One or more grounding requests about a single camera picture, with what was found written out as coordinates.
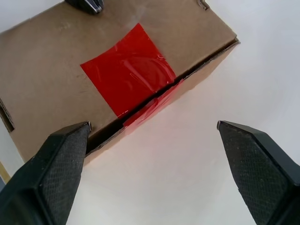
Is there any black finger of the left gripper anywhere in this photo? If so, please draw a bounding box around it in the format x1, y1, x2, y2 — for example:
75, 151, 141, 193
64, 0, 105, 15

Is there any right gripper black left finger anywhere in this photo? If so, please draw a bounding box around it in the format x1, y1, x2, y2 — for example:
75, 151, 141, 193
0, 121, 92, 225

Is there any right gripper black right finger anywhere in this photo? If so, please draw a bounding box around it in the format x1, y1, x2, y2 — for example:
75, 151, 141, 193
217, 120, 300, 225

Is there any brown cardboard box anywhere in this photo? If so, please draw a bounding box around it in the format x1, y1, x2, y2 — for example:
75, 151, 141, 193
0, 0, 240, 167

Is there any red sealing tape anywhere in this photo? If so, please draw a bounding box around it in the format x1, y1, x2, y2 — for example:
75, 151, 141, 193
80, 22, 185, 130

